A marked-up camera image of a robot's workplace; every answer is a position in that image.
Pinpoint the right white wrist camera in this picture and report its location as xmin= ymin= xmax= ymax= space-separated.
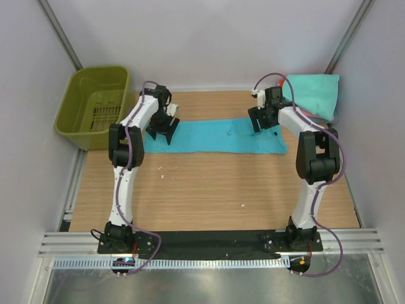
xmin=251 ymin=89 xmax=266 ymax=110

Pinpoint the blue t shirt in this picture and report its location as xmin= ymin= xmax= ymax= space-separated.
xmin=144 ymin=118 xmax=288 ymax=155

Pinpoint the aluminium frame rail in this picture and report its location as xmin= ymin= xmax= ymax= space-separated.
xmin=39 ymin=229 xmax=384 ymax=260

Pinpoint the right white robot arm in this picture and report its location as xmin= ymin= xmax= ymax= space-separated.
xmin=248 ymin=87 xmax=340 ymax=251

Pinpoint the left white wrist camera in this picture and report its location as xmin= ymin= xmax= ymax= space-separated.
xmin=166 ymin=103 xmax=179 ymax=117

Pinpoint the green plastic bin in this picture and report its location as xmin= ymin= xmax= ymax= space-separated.
xmin=54 ymin=66 xmax=134 ymax=151

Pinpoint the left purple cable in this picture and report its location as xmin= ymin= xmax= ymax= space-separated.
xmin=115 ymin=80 xmax=162 ymax=275

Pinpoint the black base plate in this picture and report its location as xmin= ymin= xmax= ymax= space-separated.
xmin=97 ymin=230 xmax=323 ymax=260

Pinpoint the slotted cable duct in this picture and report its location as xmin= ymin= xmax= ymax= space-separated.
xmin=53 ymin=256 xmax=290 ymax=270

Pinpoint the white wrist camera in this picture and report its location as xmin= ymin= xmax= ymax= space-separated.
xmin=251 ymin=89 xmax=266 ymax=110
xmin=166 ymin=103 xmax=179 ymax=117

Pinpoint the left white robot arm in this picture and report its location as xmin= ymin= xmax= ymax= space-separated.
xmin=101 ymin=81 xmax=180 ymax=252

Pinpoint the folded pink t shirt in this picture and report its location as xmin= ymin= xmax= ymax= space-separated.
xmin=300 ymin=109 xmax=332 ymax=121

